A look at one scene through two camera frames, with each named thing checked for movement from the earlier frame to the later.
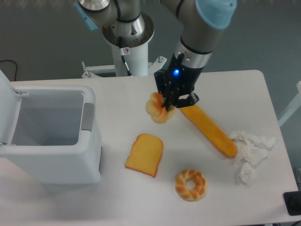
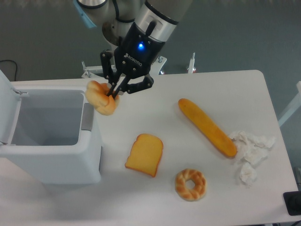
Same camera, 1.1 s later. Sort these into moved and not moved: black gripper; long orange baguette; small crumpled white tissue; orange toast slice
Moved: black gripper
Not moved: orange toast slice; long orange baguette; small crumpled white tissue
